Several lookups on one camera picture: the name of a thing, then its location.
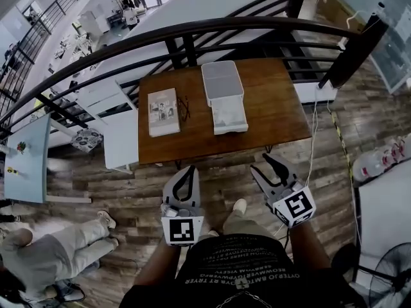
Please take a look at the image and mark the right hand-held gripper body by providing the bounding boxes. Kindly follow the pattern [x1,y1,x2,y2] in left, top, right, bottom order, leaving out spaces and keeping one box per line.
[265,180,317,229]

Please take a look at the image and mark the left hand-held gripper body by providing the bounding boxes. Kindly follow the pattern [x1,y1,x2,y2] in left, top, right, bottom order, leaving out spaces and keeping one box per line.
[160,202,206,246]

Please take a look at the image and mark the white box with lid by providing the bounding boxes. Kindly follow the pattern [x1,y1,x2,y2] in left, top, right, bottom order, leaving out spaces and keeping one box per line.
[201,60,249,136]

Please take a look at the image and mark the person's left forearm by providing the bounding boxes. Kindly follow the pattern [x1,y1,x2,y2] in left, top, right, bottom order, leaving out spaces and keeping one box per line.
[133,244,180,287]

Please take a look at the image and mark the person's right forearm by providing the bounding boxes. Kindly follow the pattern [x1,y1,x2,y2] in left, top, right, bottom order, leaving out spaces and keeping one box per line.
[288,219,331,269]

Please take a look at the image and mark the person's beige trousers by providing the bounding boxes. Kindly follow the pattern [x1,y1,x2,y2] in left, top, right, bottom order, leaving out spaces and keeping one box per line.
[197,209,279,240]

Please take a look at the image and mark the brown wooden table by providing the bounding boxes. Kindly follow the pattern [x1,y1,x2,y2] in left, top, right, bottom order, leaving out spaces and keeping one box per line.
[137,58,313,169]

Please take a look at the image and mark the yellow black striped floor tape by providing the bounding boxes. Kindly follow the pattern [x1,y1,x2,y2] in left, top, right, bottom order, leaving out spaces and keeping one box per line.
[330,110,356,184]

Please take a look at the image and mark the beige hardcover book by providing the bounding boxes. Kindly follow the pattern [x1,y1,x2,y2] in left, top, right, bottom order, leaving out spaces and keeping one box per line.
[147,87,181,138]

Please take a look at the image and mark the white wooden chair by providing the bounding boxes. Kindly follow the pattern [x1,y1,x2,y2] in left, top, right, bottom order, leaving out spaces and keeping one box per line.
[76,80,139,175]

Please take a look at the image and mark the black standing fan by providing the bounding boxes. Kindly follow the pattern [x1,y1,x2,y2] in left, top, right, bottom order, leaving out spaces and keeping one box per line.
[330,242,411,308]

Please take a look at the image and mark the person's black printed shirt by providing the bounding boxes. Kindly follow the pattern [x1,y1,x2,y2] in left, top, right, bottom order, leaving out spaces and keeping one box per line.
[118,234,367,308]

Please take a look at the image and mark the thin-framed glasses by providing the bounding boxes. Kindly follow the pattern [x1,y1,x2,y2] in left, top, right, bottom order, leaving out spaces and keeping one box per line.
[177,96,191,121]

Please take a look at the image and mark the pack of clear water bottles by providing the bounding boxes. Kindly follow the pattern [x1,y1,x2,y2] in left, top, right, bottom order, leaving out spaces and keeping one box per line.
[351,135,411,184]

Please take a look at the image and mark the white counter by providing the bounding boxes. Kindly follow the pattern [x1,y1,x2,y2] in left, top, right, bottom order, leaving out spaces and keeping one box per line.
[353,158,411,288]

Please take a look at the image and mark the patterned cushion stool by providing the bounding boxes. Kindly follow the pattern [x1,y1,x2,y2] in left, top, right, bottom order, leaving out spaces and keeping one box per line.
[70,128,104,153]

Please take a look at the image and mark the light blue table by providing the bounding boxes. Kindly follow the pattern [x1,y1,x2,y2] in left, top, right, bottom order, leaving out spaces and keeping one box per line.
[3,113,92,205]

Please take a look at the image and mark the curved black metal railing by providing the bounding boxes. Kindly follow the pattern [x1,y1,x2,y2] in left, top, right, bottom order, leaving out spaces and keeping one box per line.
[0,15,363,141]

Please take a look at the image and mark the white cabinet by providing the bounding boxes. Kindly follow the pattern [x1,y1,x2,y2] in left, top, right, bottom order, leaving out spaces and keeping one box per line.
[78,10,109,35]

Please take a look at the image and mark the thin-bar black balcony railing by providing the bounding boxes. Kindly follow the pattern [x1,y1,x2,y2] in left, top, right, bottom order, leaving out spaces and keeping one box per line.
[0,0,89,86]

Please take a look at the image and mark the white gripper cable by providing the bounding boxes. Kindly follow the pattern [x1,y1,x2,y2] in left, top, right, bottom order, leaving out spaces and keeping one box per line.
[272,222,290,237]

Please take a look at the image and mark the white power cable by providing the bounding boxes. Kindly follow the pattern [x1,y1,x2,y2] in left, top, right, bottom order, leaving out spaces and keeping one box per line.
[306,99,319,187]

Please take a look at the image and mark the dark wooden railing post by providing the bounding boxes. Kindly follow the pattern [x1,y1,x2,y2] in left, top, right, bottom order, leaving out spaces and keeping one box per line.
[319,13,390,90]

